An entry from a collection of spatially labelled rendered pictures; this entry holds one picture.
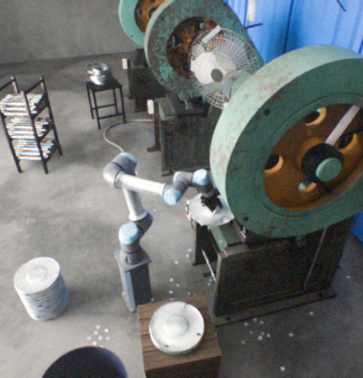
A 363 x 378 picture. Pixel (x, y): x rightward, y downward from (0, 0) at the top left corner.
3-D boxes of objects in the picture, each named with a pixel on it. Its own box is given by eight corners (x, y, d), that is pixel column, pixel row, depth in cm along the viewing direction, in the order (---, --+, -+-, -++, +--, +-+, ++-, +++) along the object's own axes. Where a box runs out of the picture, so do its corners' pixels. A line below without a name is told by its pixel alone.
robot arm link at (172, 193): (91, 171, 172) (176, 191, 153) (104, 161, 180) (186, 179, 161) (96, 189, 178) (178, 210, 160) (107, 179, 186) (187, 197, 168)
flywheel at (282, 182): (209, 225, 127) (323, 42, 94) (195, 193, 143) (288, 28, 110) (333, 248, 158) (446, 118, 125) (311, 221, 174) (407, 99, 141)
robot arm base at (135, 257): (125, 268, 200) (123, 257, 194) (116, 252, 211) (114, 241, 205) (148, 259, 206) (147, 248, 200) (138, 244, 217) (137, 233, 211)
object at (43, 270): (27, 301, 198) (27, 300, 197) (6, 275, 213) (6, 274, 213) (67, 273, 214) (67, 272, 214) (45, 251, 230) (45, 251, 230)
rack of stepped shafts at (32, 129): (51, 174, 362) (28, 91, 305) (13, 172, 366) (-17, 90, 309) (66, 153, 396) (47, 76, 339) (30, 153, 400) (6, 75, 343)
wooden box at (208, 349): (148, 398, 182) (143, 370, 161) (141, 336, 212) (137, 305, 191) (217, 384, 188) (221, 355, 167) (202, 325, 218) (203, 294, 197)
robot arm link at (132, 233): (116, 248, 200) (114, 233, 192) (128, 234, 210) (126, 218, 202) (133, 255, 196) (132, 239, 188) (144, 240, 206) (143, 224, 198)
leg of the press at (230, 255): (214, 328, 216) (225, 230, 162) (209, 313, 225) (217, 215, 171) (336, 296, 234) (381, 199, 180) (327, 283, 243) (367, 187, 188)
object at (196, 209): (214, 184, 210) (214, 183, 209) (248, 207, 192) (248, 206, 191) (178, 207, 197) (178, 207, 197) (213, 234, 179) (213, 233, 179)
